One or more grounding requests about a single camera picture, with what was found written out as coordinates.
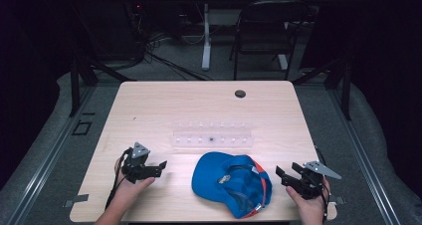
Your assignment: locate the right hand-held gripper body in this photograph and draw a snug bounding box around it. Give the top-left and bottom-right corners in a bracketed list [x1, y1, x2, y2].
[296, 160, 342, 200]

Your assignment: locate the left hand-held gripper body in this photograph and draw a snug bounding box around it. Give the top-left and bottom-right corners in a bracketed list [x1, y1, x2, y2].
[120, 141, 154, 185]

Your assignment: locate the blue baseball cap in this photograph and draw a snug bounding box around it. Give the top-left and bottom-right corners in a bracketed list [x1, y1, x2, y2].
[191, 150, 274, 220]

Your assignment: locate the person's right hand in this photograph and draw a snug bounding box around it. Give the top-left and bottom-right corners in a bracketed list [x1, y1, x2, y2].
[285, 177, 331, 225]

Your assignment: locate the person's left hand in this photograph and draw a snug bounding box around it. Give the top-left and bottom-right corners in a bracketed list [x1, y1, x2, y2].
[113, 157, 156, 216]

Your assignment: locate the grey tape strip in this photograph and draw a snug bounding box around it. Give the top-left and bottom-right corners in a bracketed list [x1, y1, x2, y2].
[327, 196, 346, 206]
[63, 193, 91, 209]

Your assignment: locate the clear plastic hook rack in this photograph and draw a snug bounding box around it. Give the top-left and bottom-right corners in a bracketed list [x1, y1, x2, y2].
[170, 119, 256, 149]

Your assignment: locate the black metal stand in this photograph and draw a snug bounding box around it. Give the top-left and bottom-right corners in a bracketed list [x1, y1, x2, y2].
[291, 50, 353, 121]
[68, 50, 137, 117]

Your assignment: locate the white standing desk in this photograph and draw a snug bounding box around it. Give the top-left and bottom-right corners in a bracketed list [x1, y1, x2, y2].
[182, 0, 328, 72]

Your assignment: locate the black folding chair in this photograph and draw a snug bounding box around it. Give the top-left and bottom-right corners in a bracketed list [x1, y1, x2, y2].
[228, 0, 313, 82]

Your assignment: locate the right hand-held gripper cable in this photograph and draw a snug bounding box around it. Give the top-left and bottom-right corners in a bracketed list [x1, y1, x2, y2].
[314, 145, 331, 223]

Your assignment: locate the hand-held gripper cable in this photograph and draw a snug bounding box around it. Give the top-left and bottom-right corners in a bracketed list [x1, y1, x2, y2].
[314, 145, 331, 223]
[105, 146, 133, 211]

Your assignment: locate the left hand-held gripper cable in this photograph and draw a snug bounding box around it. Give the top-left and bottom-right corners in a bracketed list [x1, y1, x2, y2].
[105, 146, 133, 211]

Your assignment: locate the bundle of floor cables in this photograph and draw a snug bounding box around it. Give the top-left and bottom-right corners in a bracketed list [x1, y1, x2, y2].
[123, 2, 215, 83]

